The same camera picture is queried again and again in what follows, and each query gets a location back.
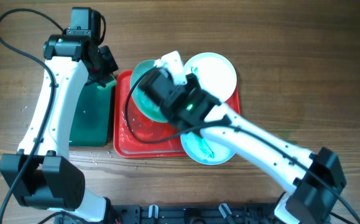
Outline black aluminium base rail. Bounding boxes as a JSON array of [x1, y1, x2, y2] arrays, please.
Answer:
[[108, 203, 281, 224]]

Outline red plastic tray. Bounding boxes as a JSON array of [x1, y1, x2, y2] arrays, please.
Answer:
[[113, 69, 242, 159]]

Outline green sponge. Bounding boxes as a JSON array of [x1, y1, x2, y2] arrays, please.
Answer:
[[97, 74, 117, 90]]

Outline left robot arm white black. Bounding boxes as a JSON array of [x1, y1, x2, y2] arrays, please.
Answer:
[[0, 35, 118, 223]]

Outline black tray green water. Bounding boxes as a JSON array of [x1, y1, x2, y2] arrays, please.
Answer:
[[69, 83, 114, 147]]

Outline white plate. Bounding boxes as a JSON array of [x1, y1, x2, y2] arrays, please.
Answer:
[[131, 60, 168, 123], [184, 52, 238, 102], [180, 132, 235, 166]]

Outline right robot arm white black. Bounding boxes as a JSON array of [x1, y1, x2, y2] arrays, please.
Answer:
[[142, 73, 346, 223]]

